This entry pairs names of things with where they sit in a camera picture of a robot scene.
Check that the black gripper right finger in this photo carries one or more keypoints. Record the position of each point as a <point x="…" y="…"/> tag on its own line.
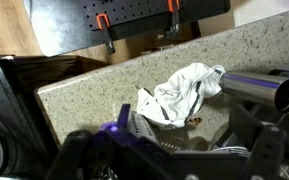
<point x="267" y="150"/>

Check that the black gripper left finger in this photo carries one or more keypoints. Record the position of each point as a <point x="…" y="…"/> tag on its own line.
<point x="73" y="156"/>

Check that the stainless steel tumbler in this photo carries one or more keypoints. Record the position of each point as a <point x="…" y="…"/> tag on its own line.
<point x="254" y="87"/>

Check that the black slotted spatula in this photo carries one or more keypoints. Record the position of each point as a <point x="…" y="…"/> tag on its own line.
<point x="140" y="125"/>

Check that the glass blender with black lid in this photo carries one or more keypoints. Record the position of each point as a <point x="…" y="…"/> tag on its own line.
<point x="4" y="126"/>

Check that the white crumpled cloth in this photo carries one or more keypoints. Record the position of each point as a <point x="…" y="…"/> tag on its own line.
<point x="180" y="93"/>

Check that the orange black bar clamp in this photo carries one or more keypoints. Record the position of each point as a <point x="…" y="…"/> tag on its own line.
<point x="104" y="26"/>
<point x="174" y="18"/>

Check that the black pegboard panel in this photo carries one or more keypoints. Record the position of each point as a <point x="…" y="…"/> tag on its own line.
<point x="134" y="11"/>

